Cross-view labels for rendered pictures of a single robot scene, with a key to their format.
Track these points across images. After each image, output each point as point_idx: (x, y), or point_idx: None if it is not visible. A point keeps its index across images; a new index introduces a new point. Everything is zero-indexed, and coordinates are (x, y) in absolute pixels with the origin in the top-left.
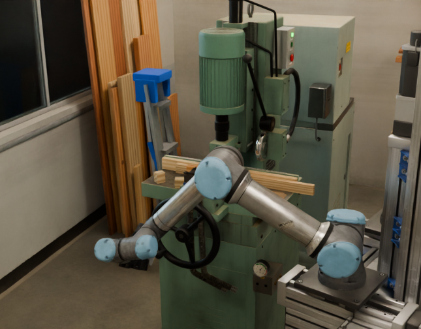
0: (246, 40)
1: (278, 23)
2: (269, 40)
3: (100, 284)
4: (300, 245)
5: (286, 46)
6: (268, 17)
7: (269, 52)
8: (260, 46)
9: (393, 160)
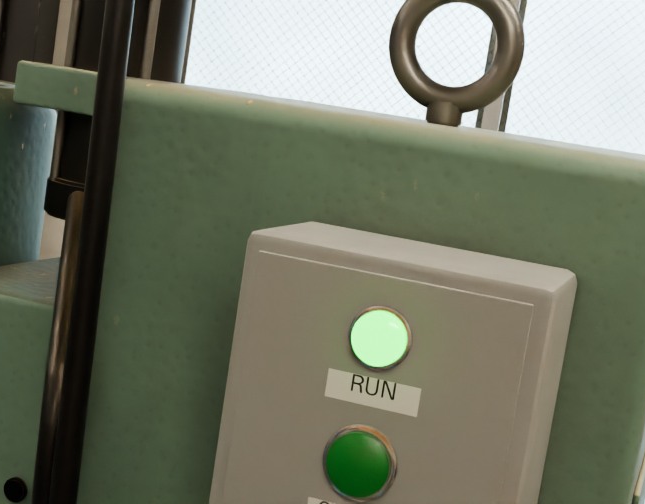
0: (65, 220)
1: (465, 204)
2: (170, 297)
3: None
4: None
5: (221, 421)
6: (497, 135)
7: (44, 384)
8: (64, 301)
9: None
